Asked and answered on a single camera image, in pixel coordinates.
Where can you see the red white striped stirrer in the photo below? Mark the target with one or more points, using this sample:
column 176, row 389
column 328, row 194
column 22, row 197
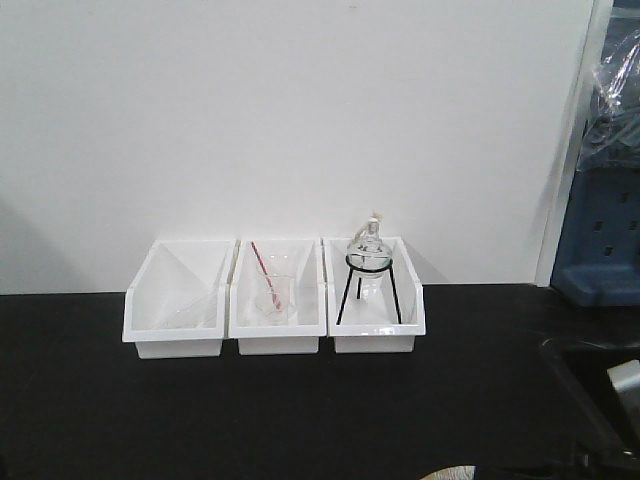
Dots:
column 267, row 277

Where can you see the middle white plastic bin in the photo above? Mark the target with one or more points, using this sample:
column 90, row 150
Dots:
column 309, row 323

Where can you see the black lab sink basin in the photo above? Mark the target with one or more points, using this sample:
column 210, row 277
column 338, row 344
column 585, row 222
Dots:
column 603, row 378

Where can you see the right white plastic bin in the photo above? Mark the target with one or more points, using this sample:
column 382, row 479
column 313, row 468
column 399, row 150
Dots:
column 370, row 325

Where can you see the glass alcohol lamp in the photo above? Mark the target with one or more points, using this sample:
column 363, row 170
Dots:
column 367, row 253

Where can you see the glass beaker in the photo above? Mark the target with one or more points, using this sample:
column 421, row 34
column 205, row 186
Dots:
column 276, row 284

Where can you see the clear bag of tubing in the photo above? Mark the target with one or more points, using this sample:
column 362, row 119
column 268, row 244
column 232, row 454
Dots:
column 612, row 137

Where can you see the glass rods in bin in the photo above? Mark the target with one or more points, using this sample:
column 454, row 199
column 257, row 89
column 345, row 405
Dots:
column 198, row 312

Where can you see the blue grey pegboard drying rack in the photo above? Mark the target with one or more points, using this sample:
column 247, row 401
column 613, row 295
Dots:
column 597, row 261

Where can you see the white plastic bin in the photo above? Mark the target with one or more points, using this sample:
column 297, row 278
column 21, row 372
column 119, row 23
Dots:
column 370, row 325
column 173, row 272
column 309, row 323

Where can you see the left white plastic bin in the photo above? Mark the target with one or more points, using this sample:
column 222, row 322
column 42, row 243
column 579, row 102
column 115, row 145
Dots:
column 173, row 272

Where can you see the black wire tripod stand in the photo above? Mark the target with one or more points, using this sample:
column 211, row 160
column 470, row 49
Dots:
column 365, row 288

